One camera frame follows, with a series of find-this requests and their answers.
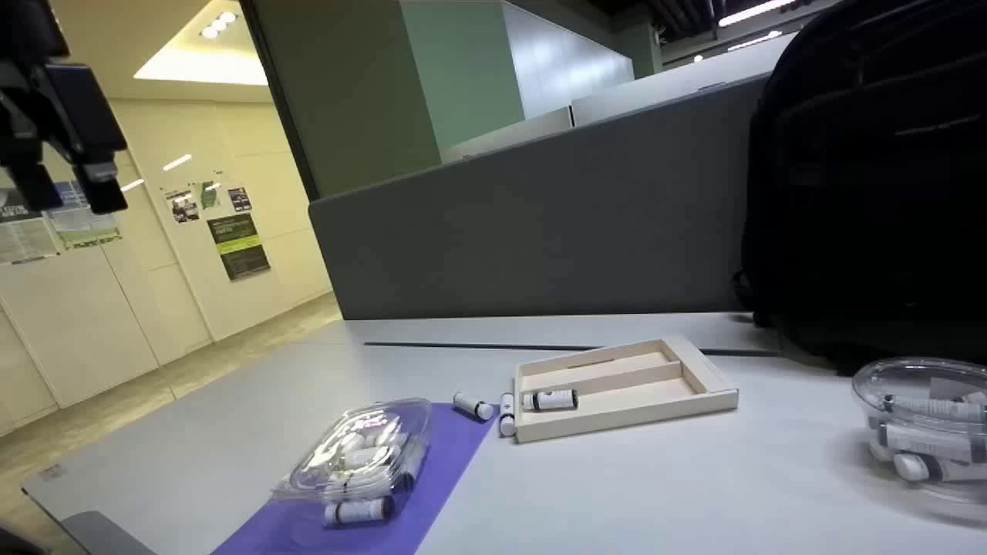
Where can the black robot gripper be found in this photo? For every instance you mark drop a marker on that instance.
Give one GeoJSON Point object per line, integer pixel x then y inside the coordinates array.
{"type": "Point", "coordinates": [57, 108]}

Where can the small grey blue object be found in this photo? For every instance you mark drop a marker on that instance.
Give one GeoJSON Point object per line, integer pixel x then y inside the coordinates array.
{"type": "Point", "coordinates": [473, 408]}

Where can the light wooden divided box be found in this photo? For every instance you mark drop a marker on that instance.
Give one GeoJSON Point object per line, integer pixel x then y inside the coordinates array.
{"type": "Point", "coordinates": [658, 405]}

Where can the recessed ceiling light panel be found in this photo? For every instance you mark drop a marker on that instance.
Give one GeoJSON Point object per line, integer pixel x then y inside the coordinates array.
{"type": "Point", "coordinates": [210, 48]}

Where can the green pillar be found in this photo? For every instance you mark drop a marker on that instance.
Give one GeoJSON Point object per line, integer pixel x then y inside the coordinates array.
{"type": "Point", "coordinates": [380, 81]}

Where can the clear plastic bag of bottles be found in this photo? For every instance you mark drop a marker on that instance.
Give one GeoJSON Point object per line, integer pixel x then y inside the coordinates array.
{"type": "Point", "coordinates": [356, 450]}

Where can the small white-label bottle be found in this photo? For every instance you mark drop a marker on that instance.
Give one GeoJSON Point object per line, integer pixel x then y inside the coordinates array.
{"type": "Point", "coordinates": [926, 443]}
{"type": "Point", "coordinates": [928, 408]}
{"type": "Point", "coordinates": [362, 484]}
{"type": "Point", "coordinates": [356, 509]}
{"type": "Point", "coordinates": [941, 470]}

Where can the purple mat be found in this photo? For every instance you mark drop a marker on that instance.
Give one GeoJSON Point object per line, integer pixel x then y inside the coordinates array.
{"type": "Point", "coordinates": [434, 474]}

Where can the grey desk partition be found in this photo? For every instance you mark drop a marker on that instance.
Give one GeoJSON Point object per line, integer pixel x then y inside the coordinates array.
{"type": "Point", "coordinates": [535, 237]}

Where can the small bottle with red logo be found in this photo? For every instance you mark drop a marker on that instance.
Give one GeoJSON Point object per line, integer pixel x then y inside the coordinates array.
{"type": "Point", "coordinates": [506, 416]}
{"type": "Point", "coordinates": [552, 400]}

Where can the ceiling strip light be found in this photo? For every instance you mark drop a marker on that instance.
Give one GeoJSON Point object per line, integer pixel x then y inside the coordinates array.
{"type": "Point", "coordinates": [756, 12]}

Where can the black backpack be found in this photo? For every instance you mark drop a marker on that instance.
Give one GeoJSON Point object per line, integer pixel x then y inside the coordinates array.
{"type": "Point", "coordinates": [874, 175]}

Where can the clear glass bowl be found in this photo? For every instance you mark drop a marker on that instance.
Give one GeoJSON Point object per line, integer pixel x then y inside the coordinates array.
{"type": "Point", "coordinates": [926, 443]}

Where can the blue and green wall poster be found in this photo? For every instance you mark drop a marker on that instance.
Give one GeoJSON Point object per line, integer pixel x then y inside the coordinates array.
{"type": "Point", "coordinates": [88, 231]}

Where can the pale text wall poster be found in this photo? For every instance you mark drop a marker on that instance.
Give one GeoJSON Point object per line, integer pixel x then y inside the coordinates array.
{"type": "Point", "coordinates": [27, 239]}

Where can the small photo wall poster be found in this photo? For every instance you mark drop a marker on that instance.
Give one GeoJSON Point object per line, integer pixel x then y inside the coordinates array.
{"type": "Point", "coordinates": [182, 204]}

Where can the small green wall poster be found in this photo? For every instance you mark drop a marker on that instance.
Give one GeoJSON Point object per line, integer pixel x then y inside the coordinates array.
{"type": "Point", "coordinates": [210, 196]}

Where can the small dark wall poster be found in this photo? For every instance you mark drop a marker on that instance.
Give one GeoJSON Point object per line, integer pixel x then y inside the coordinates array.
{"type": "Point", "coordinates": [237, 199]}

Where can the dark green wall poster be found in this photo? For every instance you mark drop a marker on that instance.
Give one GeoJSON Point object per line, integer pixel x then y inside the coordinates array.
{"type": "Point", "coordinates": [237, 248]}

